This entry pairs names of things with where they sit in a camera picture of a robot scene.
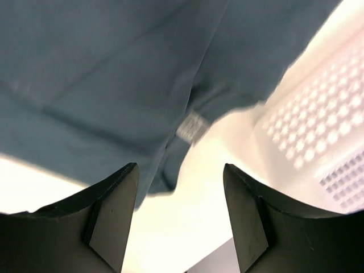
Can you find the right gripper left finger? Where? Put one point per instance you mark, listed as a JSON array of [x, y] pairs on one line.
[[85, 232]]

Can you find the blue t shirt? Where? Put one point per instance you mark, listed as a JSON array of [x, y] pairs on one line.
[[89, 86]]

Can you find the white plastic basket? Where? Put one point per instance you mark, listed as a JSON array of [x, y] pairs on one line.
[[310, 136]]

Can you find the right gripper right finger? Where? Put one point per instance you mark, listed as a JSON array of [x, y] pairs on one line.
[[273, 232]]

